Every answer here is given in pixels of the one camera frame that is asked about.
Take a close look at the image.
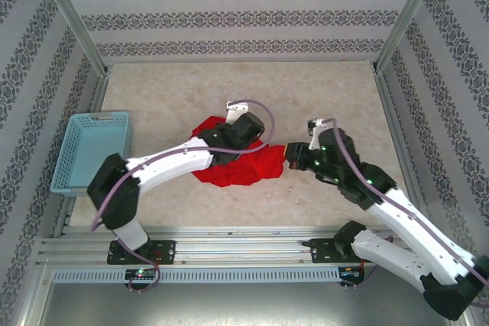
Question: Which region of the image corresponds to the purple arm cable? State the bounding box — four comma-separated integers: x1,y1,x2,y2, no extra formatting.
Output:
90,98,277,293
309,118,489,308

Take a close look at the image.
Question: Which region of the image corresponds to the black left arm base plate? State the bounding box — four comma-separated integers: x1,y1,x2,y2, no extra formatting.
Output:
106,240,176,265

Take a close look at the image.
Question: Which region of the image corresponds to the light blue perforated plastic basket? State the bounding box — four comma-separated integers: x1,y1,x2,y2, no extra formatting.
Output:
50,111,134,198

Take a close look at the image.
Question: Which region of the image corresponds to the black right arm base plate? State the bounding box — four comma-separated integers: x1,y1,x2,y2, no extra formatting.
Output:
309,237,368,264

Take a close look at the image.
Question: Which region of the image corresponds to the small green circuit board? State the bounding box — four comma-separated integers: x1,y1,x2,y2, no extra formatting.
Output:
339,266,364,279
125,269,157,280

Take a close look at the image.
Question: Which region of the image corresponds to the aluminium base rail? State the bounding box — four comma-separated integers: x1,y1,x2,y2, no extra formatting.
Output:
36,226,450,266

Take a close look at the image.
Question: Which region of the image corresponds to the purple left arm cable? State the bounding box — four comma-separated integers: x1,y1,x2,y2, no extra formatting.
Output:
90,98,277,293

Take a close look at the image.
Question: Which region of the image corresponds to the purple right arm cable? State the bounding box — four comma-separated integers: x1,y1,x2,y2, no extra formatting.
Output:
309,118,489,308

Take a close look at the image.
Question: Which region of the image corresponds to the grey metal panel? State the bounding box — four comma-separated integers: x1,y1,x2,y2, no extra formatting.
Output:
37,282,455,326

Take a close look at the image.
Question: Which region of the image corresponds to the white slotted cable duct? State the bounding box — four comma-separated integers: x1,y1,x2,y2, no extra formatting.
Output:
51,266,341,284

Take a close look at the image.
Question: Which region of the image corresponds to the red t-shirt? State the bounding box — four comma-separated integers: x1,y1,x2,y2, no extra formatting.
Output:
189,115,287,189

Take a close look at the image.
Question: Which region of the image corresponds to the aluminium frame post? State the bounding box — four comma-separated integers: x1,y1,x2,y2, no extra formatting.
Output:
372,0,448,73
32,0,110,75

